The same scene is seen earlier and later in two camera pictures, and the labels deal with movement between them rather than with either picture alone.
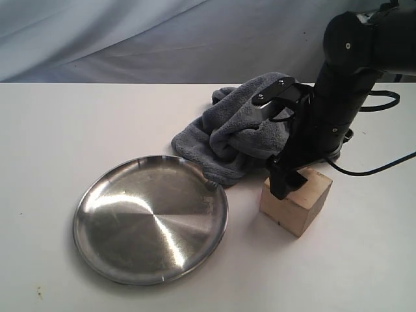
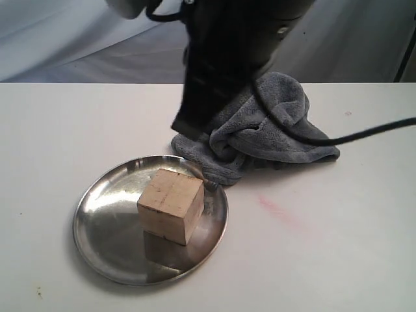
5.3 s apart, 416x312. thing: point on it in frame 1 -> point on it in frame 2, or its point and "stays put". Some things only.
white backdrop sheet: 166,41 stays put
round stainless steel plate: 150,220 stays put
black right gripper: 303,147 -> 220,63
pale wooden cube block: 295,212 -> 171,205
